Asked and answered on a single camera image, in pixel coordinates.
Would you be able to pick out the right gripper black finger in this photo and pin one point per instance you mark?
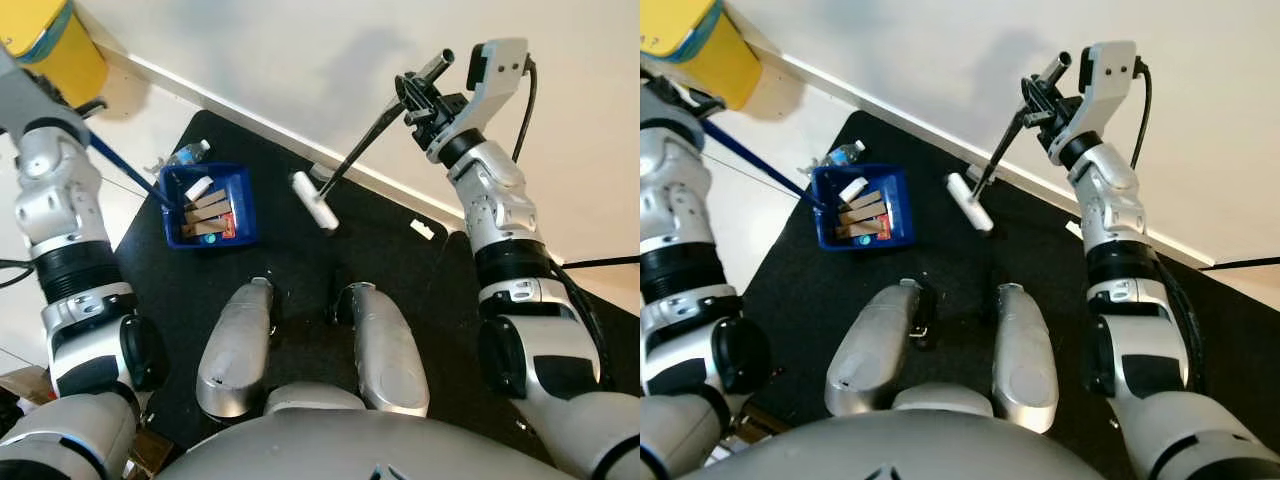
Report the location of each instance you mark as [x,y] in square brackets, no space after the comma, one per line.
[425,115]
[405,85]
[1040,117]
[1030,88]

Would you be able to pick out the blue plastic dustpan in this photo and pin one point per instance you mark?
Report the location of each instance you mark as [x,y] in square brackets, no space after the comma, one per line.
[897,200]
[243,200]

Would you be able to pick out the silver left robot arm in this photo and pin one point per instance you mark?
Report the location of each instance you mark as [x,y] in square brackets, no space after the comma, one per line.
[70,250]
[690,250]

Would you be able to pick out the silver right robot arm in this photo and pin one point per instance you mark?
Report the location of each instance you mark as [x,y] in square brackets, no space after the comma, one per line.
[1140,320]
[520,300]

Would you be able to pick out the black floor mat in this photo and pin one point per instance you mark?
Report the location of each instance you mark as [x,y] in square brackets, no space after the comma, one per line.
[400,260]
[1030,260]

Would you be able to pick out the yellow trash bin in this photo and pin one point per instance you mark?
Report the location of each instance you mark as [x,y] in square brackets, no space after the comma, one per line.
[710,50]
[60,60]

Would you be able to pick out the small white paper scrap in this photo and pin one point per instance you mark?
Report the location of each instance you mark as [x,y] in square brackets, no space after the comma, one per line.
[1075,229]
[424,230]

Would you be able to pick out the clear plastic bottle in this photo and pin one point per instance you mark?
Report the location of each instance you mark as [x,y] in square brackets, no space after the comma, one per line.
[188,153]
[845,153]

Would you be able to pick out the small white carton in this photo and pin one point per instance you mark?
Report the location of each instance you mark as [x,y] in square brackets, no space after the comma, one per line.
[198,188]
[853,188]

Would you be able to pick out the tapered cardboard scrap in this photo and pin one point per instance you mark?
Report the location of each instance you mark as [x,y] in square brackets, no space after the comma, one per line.
[210,203]
[865,203]

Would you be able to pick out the rectangular cardboard scrap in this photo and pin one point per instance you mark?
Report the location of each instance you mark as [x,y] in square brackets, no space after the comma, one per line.
[203,227]
[860,228]

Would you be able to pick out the small red packet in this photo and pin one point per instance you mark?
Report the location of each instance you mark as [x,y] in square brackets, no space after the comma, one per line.
[885,232]
[226,232]

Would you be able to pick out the silver robot right leg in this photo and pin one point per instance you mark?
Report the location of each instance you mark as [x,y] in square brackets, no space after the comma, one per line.
[1028,360]
[385,355]

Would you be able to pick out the silver robot leg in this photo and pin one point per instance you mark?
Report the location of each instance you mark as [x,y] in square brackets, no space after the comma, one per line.
[1028,360]
[870,350]
[385,355]
[235,350]

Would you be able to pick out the silver robot left leg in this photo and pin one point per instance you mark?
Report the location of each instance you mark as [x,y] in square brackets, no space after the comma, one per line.
[235,350]
[870,350]

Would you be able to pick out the grey robot torso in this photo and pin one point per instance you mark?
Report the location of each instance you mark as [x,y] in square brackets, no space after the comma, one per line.
[360,450]
[900,450]

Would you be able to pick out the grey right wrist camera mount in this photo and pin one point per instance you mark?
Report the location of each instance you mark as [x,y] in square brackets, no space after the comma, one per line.
[1105,80]
[500,75]

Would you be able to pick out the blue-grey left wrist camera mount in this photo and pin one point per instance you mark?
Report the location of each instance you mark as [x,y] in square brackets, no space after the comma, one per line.
[25,95]

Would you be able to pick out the small metal wall fixture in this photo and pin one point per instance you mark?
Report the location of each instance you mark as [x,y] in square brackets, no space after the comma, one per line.
[320,171]

